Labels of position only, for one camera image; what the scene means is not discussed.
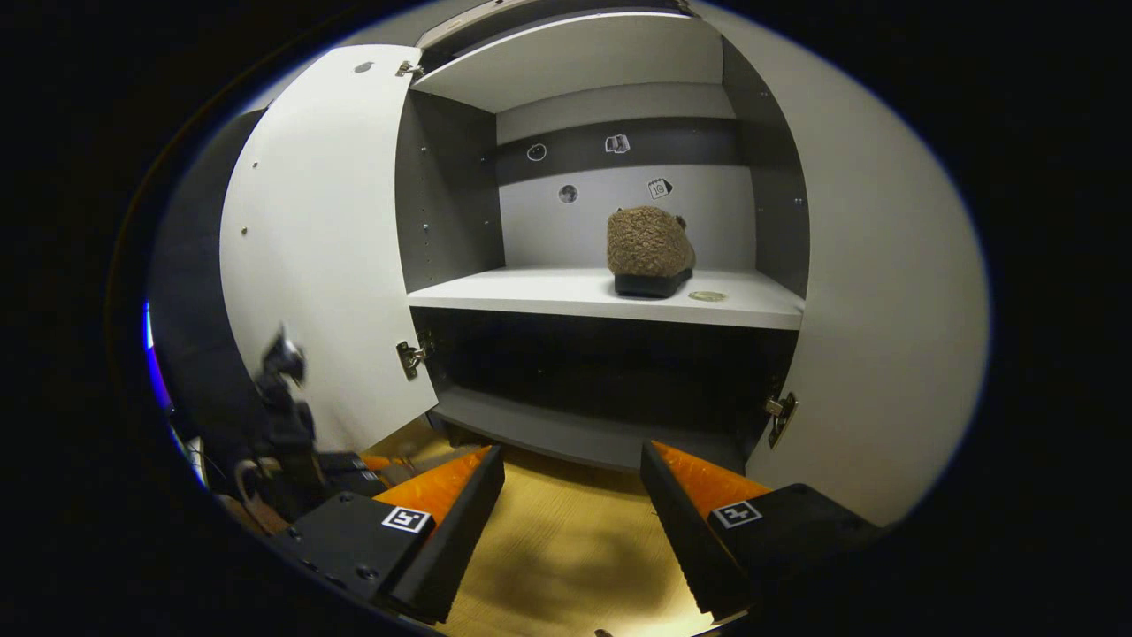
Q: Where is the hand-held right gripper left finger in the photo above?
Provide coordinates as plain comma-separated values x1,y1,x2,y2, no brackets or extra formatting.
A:
270,444,507,625

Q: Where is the white shoe cabinet door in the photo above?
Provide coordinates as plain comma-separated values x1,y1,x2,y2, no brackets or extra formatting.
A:
690,0,991,527
218,44,440,454

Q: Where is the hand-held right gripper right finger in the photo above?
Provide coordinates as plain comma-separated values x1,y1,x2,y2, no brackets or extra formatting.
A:
640,440,885,620

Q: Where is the black backdrop cloth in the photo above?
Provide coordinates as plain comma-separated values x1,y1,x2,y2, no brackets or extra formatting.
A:
146,111,266,461

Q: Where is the brown fuzzy shoe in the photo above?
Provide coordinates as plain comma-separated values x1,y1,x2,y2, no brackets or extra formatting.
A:
607,206,697,299

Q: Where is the white shoe cabinet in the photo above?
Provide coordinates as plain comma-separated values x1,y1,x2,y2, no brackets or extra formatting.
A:
218,0,991,527

